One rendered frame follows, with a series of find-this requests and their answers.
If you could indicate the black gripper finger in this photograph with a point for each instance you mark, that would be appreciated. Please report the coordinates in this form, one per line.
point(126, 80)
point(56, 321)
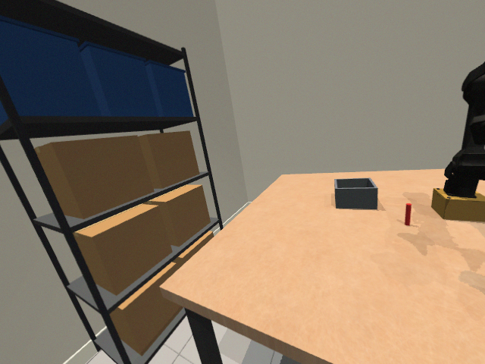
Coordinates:
point(482, 127)

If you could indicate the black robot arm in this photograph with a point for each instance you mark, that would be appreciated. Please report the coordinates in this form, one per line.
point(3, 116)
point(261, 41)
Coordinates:
point(467, 167)

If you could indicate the dark red peg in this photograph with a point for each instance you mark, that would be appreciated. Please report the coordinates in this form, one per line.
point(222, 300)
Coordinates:
point(408, 214)

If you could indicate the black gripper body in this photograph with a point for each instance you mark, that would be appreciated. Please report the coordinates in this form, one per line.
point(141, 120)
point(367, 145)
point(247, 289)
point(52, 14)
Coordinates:
point(474, 125)

